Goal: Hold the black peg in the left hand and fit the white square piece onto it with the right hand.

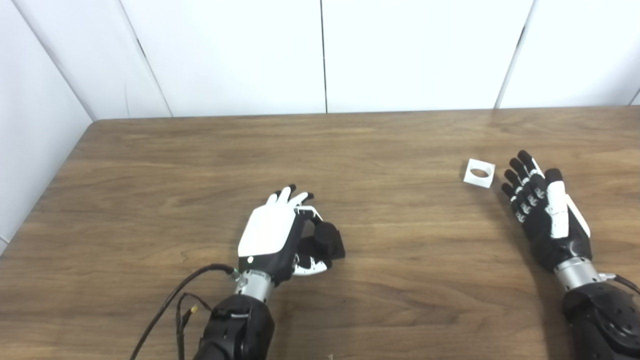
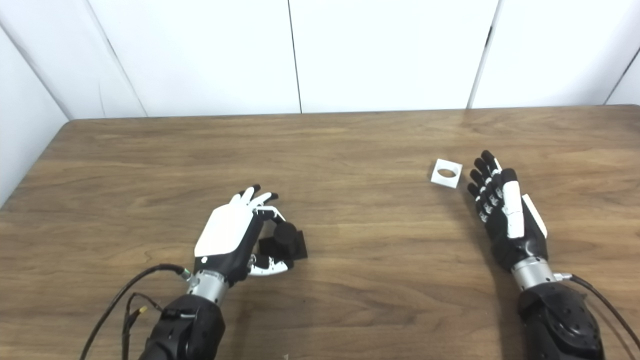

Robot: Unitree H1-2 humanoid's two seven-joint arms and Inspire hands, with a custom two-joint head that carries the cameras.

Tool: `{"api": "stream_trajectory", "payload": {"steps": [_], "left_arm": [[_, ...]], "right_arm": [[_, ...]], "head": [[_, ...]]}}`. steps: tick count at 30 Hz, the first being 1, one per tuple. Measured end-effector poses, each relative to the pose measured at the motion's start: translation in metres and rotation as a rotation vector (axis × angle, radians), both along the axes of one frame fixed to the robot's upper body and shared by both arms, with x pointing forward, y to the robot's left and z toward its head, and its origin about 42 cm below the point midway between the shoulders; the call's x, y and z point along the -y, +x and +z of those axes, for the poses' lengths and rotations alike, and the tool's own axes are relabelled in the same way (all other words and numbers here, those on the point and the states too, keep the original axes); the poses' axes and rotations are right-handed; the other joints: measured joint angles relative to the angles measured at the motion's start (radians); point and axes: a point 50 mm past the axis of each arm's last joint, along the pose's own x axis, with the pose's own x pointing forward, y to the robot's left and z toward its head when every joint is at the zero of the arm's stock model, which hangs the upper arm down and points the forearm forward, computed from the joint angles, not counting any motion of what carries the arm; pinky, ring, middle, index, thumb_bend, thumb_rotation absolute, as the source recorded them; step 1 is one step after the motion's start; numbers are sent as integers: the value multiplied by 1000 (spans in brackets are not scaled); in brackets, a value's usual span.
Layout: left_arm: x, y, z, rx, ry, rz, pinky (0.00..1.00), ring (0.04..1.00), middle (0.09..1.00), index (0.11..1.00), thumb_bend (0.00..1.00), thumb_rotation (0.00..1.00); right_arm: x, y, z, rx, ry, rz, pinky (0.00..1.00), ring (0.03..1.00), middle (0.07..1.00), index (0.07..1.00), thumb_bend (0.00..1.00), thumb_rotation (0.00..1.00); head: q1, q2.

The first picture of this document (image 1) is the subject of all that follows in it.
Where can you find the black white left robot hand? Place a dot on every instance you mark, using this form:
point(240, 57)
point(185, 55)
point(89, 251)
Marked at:
point(267, 230)

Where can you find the black peg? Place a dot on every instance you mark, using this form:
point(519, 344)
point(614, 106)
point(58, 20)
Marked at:
point(327, 240)

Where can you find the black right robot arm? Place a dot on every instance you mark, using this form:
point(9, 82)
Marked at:
point(605, 320)

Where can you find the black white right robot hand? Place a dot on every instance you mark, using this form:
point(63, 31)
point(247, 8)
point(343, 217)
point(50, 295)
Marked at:
point(542, 225)

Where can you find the white square piece with hole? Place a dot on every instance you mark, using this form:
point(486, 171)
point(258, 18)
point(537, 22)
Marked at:
point(476, 182)

